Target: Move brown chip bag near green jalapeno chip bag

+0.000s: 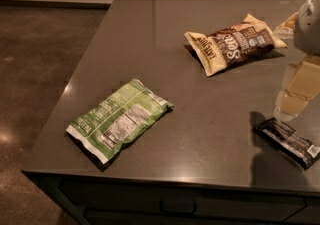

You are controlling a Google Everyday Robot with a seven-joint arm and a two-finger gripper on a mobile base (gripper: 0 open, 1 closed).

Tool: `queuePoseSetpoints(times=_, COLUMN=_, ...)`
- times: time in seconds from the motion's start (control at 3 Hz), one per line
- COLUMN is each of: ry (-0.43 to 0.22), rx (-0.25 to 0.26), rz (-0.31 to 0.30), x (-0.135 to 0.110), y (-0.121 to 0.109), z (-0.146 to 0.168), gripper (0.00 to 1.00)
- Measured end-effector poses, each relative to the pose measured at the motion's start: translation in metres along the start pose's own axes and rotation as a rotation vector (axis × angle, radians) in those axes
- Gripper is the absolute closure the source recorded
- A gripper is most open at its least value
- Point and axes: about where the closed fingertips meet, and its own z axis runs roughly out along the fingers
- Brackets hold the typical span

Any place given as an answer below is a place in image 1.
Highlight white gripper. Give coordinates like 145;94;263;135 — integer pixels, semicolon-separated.
273;0;320;121

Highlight brown chip bag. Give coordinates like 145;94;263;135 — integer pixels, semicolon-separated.
185;14;287;76

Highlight green jalapeno chip bag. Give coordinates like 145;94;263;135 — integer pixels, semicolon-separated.
66;79;173;164

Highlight black snack bar wrapper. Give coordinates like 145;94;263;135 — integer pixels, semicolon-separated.
255;118;320;169

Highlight dark cabinet drawer front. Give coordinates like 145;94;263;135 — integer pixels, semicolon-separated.
60;180;320;225

